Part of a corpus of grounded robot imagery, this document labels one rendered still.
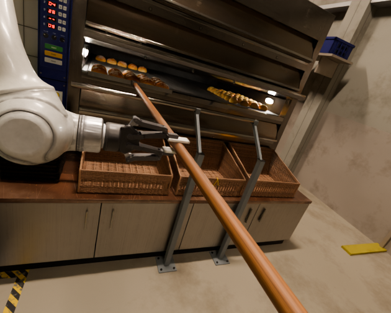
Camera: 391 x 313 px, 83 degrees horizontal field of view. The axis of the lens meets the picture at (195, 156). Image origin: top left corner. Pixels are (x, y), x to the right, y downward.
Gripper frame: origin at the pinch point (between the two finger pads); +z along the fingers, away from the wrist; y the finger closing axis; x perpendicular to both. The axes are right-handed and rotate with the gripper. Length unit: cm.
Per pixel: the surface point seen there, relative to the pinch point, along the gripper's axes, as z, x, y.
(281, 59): 118, -108, -46
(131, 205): 5, -56, 67
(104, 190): -11, -61, 60
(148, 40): 6, -106, -28
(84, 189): -22, -61, 60
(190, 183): 37, -49, 45
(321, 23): 144, -108, -82
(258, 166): 84, -49, 28
